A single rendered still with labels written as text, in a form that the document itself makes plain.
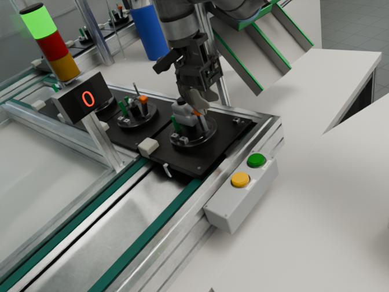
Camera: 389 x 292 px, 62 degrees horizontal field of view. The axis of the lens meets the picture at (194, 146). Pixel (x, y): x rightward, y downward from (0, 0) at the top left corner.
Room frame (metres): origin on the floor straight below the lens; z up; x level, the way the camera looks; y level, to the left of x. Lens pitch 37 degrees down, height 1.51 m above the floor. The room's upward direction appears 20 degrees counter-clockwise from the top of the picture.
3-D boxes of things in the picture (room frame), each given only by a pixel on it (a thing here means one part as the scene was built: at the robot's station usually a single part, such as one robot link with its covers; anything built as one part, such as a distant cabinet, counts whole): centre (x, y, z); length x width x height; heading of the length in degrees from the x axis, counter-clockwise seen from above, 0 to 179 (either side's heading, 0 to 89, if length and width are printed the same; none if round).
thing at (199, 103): (0.69, -0.05, 1.11); 0.06 x 0.03 x 0.09; 37
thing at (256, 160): (0.59, -0.13, 0.96); 0.04 x 0.04 x 0.02
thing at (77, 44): (2.15, 0.38, 1.01); 0.24 x 0.24 x 0.13; 37
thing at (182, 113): (0.77, 0.00, 1.06); 0.08 x 0.04 x 0.07; 37
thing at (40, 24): (0.74, 0.21, 1.39); 0.05 x 0.05 x 0.05
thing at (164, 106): (0.97, 0.14, 1.01); 0.24 x 0.24 x 0.13; 37
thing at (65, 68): (0.74, 0.21, 1.29); 0.05 x 0.05 x 0.05
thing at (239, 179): (0.54, -0.07, 0.96); 0.04 x 0.04 x 0.02
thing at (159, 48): (1.77, 0.00, 1.00); 0.16 x 0.16 x 0.27
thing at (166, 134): (0.77, -0.01, 0.96); 0.24 x 0.24 x 0.02; 37
